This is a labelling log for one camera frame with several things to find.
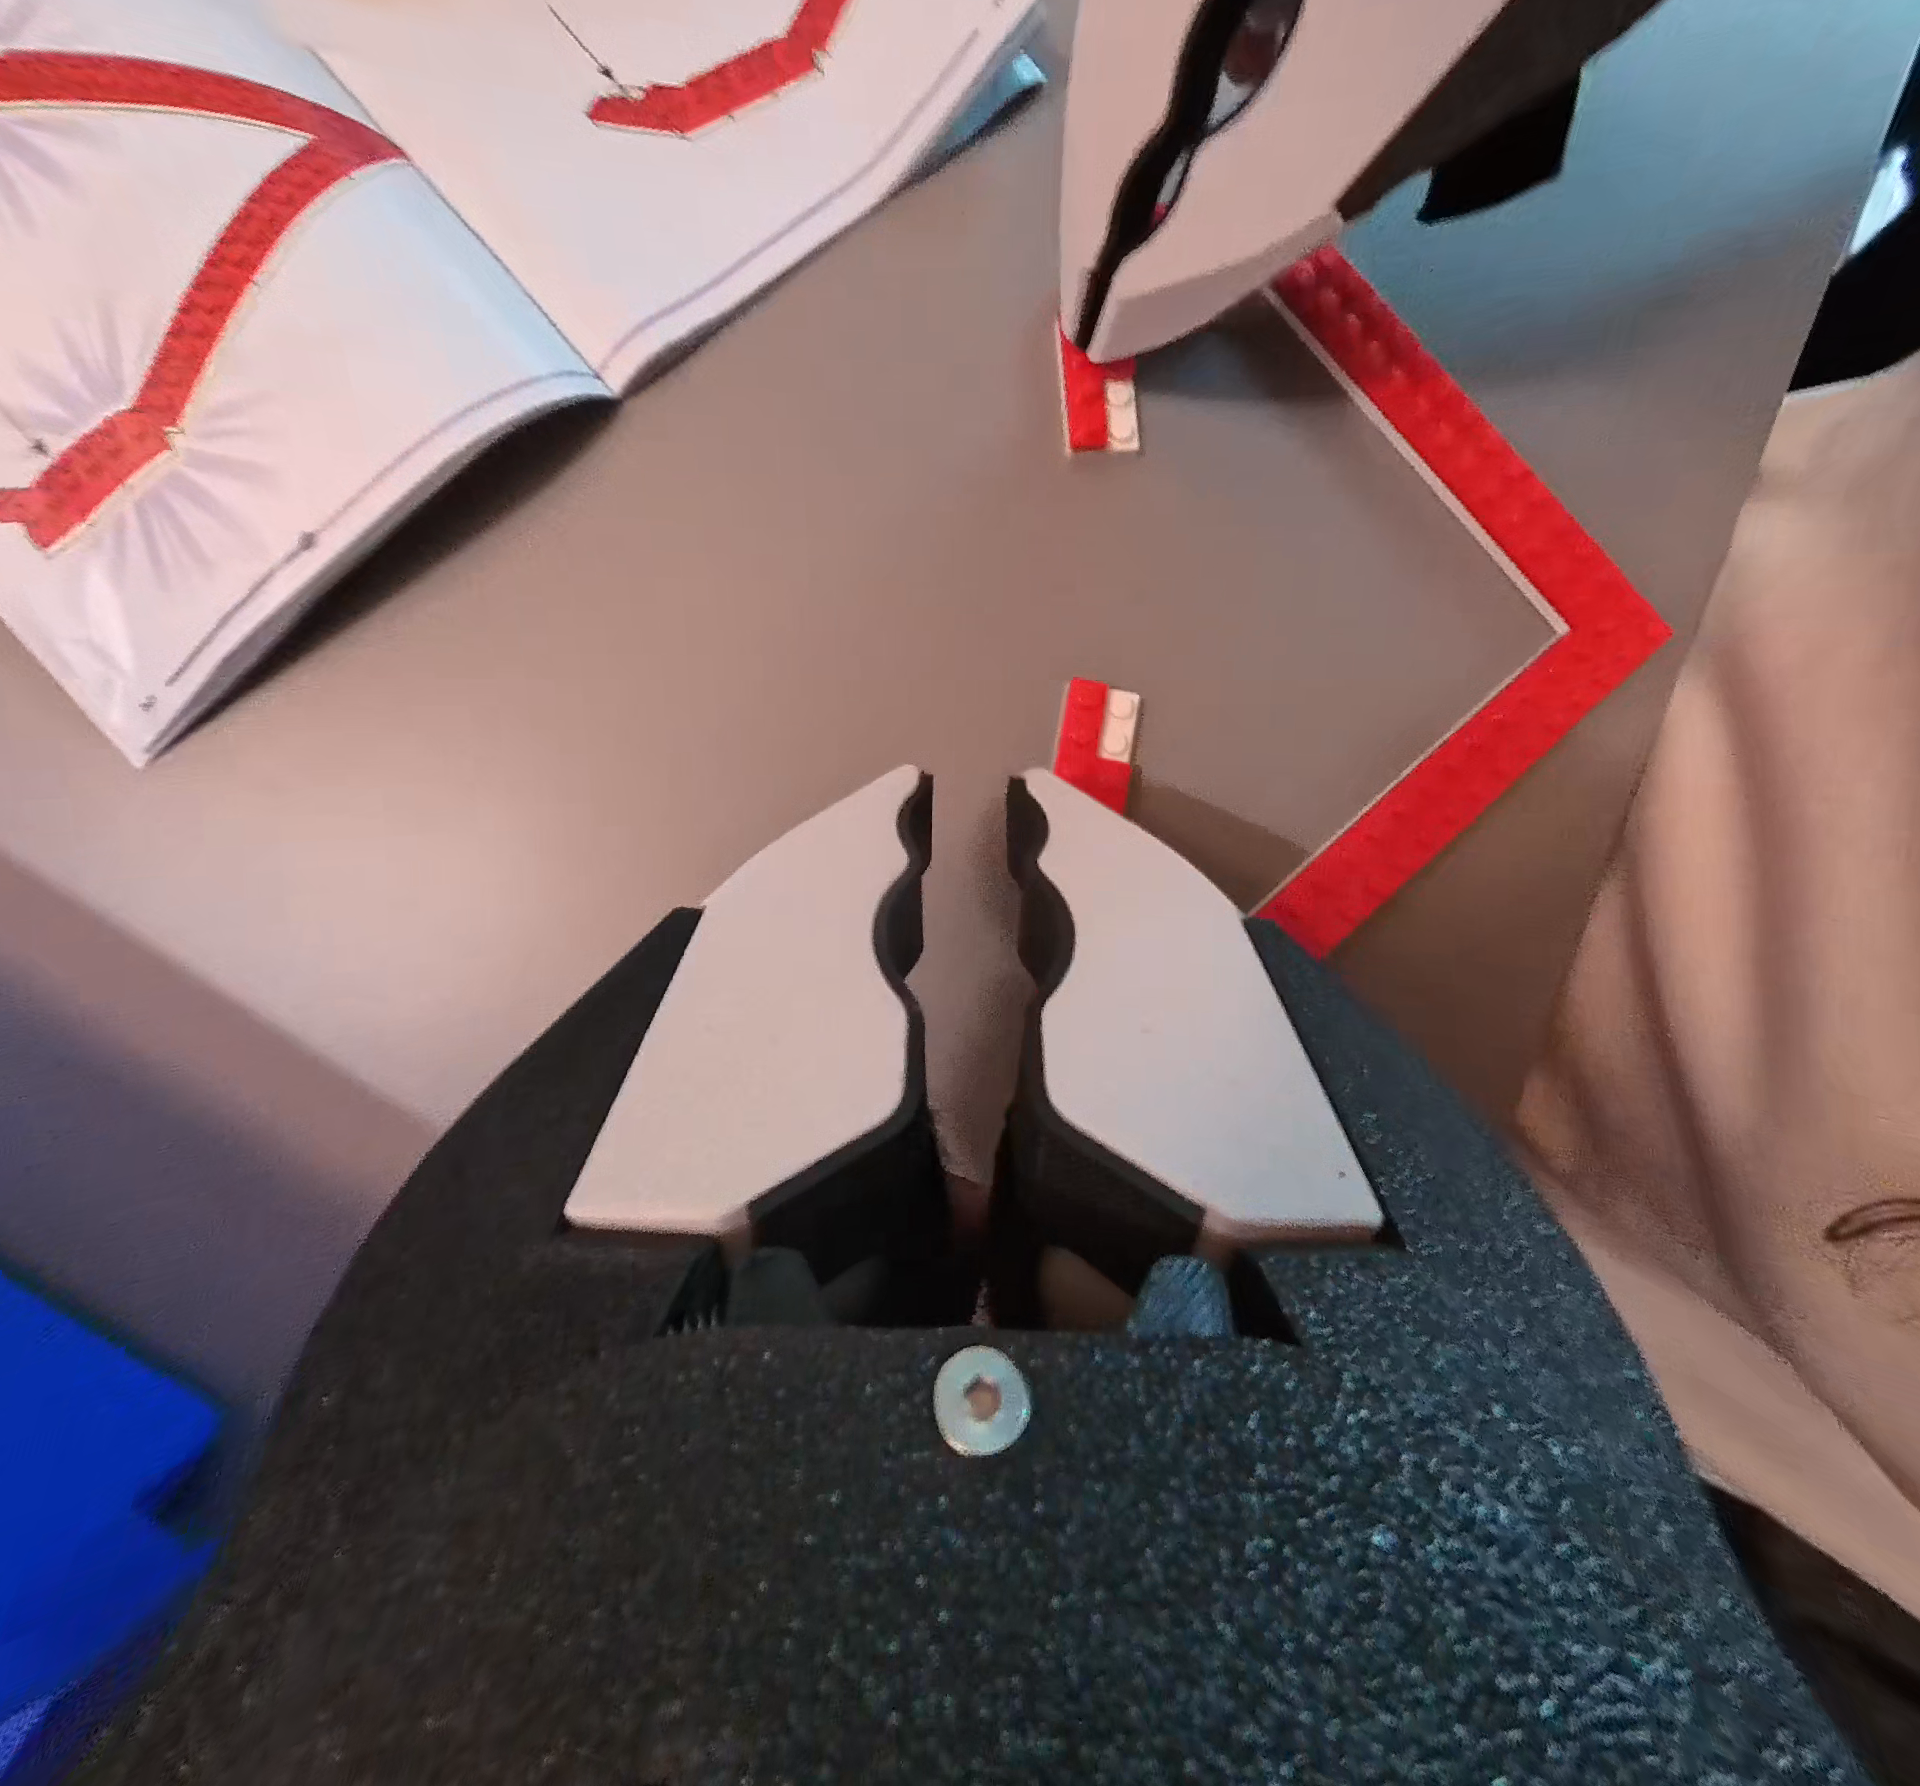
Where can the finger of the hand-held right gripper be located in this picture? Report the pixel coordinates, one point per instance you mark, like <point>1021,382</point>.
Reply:
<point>1350,59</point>
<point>1141,45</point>

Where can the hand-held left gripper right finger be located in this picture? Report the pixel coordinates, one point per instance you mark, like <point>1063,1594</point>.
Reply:
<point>1201,1067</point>

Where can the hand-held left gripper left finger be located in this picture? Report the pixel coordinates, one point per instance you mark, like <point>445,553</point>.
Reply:
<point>735,1067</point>

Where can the long red brick strip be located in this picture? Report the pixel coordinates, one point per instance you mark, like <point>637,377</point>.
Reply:
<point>1083,743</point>

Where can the short red brick strip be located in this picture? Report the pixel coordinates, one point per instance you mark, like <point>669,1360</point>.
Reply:
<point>1083,405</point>

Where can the white instruction booklet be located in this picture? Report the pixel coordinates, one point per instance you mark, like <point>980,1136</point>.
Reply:
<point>375,392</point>

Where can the grey desk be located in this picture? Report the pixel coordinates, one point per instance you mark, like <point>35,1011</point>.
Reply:
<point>676,615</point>

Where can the person's beige shirt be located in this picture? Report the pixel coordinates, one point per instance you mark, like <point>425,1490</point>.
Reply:
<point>1770,841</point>

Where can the blue plastic object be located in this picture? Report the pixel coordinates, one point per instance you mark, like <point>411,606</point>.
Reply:
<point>75,1517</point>

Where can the person's dark trousers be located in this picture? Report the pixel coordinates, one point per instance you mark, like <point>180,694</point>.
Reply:
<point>1844,1668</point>

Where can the red L-shaped brick frame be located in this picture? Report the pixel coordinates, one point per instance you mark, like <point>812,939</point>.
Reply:
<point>1507,497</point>

